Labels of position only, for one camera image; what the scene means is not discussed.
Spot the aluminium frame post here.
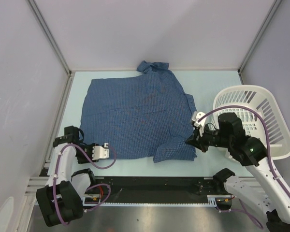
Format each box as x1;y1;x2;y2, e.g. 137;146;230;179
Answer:
237;0;283;75
29;0;72;75

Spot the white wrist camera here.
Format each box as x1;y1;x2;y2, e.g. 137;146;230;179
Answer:
92;143;110;160
190;111;206;136

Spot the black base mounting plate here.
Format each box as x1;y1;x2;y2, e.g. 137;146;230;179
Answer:
95;176;229;204

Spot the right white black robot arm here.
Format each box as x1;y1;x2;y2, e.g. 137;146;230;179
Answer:
186;112;290;232

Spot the white plastic laundry basket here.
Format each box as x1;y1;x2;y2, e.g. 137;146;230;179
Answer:
211;85;290;160

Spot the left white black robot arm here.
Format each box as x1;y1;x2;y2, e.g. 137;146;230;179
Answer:
36;126;97;227

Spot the aluminium front rail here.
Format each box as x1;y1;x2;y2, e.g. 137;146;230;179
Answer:
26;176;268;195

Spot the left aluminium frame post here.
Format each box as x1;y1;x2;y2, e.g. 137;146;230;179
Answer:
29;0;72;75

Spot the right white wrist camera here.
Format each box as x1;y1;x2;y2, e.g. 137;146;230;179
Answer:
190;111;206;136

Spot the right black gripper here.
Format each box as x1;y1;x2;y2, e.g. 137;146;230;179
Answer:
185;121;231;152

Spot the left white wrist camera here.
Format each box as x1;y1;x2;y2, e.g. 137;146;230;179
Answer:
92;143;110;160

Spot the right aluminium frame post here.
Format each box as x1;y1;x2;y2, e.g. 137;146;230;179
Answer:
237;0;283;75

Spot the blue checkered long sleeve shirt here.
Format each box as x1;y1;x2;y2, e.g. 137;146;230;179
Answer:
80;61;196;163

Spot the white slotted cable duct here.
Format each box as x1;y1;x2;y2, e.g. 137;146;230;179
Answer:
35;194;232;207

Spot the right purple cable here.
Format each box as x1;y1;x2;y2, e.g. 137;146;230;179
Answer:
198;105;290;229

